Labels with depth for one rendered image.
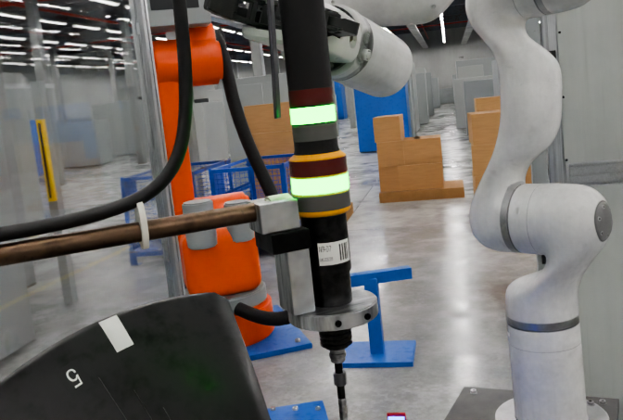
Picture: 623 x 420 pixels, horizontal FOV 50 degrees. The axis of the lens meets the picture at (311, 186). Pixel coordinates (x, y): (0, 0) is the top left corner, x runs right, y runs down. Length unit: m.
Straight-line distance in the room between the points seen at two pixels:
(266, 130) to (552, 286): 7.64
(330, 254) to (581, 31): 1.89
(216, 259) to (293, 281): 3.96
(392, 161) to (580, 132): 7.58
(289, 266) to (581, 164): 1.91
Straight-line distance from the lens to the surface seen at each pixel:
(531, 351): 1.21
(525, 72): 1.16
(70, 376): 0.60
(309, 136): 0.49
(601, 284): 2.43
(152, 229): 0.47
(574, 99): 2.32
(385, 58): 0.83
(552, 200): 1.14
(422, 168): 9.80
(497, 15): 1.21
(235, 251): 4.46
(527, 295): 1.18
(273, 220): 0.48
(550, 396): 1.24
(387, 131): 9.77
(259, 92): 11.27
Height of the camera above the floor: 1.62
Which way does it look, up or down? 8 degrees down
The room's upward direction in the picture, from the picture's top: 6 degrees counter-clockwise
